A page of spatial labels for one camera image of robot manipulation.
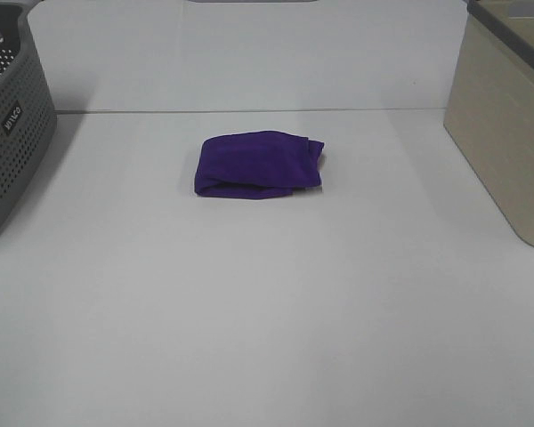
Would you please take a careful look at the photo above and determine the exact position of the purple towel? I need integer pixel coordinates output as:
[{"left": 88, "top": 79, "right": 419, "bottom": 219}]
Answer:
[{"left": 194, "top": 131, "right": 324, "bottom": 200}]

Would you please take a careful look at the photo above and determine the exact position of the beige plastic basket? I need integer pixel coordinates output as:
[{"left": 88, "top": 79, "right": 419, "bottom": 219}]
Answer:
[{"left": 443, "top": 1, "right": 534, "bottom": 246}]

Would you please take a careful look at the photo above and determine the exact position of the grey perforated plastic basket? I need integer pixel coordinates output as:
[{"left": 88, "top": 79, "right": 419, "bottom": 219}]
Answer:
[{"left": 0, "top": 1, "right": 57, "bottom": 231}]

